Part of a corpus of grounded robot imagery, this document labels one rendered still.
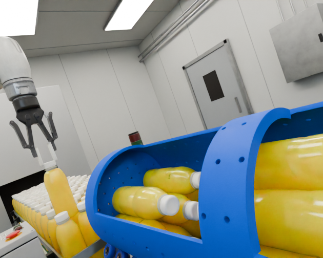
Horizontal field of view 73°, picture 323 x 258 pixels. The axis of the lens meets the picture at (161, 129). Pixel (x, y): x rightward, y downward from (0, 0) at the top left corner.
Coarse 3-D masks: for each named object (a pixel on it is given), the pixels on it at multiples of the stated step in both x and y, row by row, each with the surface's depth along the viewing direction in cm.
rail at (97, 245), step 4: (100, 240) 70; (92, 244) 69; (96, 244) 69; (100, 244) 70; (104, 244) 71; (88, 248) 68; (92, 248) 68; (96, 248) 69; (100, 248) 70; (80, 252) 66; (84, 252) 67; (88, 252) 67; (92, 252) 68; (76, 256) 65; (80, 256) 66; (84, 256) 66; (88, 256) 67
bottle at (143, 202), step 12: (120, 192) 55; (132, 192) 50; (144, 192) 47; (156, 192) 46; (120, 204) 52; (132, 204) 48; (144, 204) 45; (156, 204) 44; (144, 216) 46; (156, 216) 45
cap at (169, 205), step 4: (164, 196) 44; (168, 196) 43; (172, 196) 44; (160, 200) 44; (164, 200) 43; (168, 200) 43; (172, 200) 43; (176, 200) 44; (160, 204) 43; (164, 204) 42; (168, 204) 43; (172, 204) 43; (176, 204) 44; (160, 208) 43; (164, 208) 42; (168, 208) 42; (172, 208) 43; (176, 208) 44; (164, 212) 43; (168, 212) 42; (172, 212) 43; (176, 212) 43
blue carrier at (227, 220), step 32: (224, 128) 32; (256, 128) 26; (288, 128) 38; (320, 128) 35; (128, 160) 66; (160, 160) 71; (192, 160) 61; (224, 160) 26; (96, 192) 53; (224, 192) 24; (96, 224) 52; (128, 224) 40; (224, 224) 24; (160, 256) 34; (192, 256) 28; (224, 256) 24; (256, 256) 21
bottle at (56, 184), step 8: (48, 168) 74; (56, 168) 75; (48, 176) 73; (56, 176) 73; (64, 176) 75; (48, 184) 72; (56, 184) 73; (64, 184) 74; (48, 192) 73; (56, 192) 72; (64, 192) 74; (56, 200) 72; (64, 200) 73; (72, 200) 75; (56, 208) 73; (64, 208) 73; (72, 208) 75; (72, 216) 74
